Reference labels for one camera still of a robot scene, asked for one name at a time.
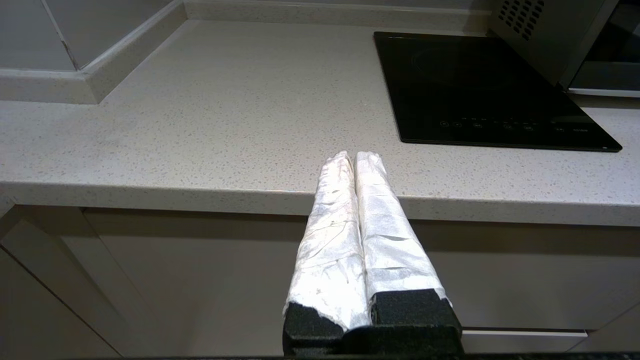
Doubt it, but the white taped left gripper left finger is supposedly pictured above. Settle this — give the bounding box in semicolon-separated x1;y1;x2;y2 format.
282;151;372;357

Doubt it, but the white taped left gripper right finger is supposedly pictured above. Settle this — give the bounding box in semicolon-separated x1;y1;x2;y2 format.
354;151;463;355

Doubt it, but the silver microwave oven body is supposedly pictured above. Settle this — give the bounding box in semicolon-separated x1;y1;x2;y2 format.
487;0;621;90

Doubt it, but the black induction cooktop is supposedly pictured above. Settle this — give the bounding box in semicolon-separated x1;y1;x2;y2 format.
373;31;623;153

